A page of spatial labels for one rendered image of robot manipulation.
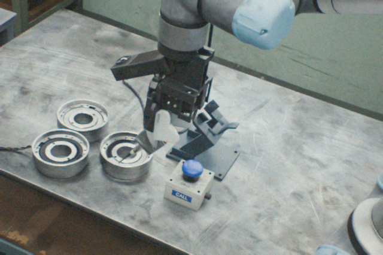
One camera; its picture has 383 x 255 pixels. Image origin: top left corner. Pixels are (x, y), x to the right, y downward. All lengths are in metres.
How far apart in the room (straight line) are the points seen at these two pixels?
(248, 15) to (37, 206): 0.81
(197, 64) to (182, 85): 0.05
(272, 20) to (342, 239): 0.30
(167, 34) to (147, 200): 0.36
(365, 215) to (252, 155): 0.47
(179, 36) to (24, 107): 0.53
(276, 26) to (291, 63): 1.98
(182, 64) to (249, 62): 1.92
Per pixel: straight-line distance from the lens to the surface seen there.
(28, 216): 1.34
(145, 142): 0.97
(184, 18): 0.79
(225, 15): 0.73
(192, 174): 0.99
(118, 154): 1.10
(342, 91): 2.71
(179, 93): 0.85
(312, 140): 1.26
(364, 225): 0.74
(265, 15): 0.70
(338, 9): 0.80
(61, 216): 1.33
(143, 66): 0.87
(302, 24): 2.60
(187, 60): 0.82
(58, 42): 1.45
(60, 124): 1.13
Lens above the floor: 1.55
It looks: 39 degrees down
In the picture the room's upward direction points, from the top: 10 degrees clockwise
